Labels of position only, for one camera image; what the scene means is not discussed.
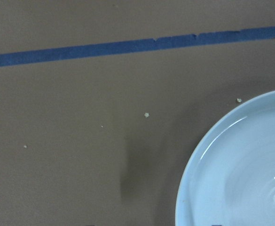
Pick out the light blue plate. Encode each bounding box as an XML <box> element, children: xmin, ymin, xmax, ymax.
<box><xmin>175</xmin><ymin>91</ymin><xmax>275</xmax><ymax>226</ymax></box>

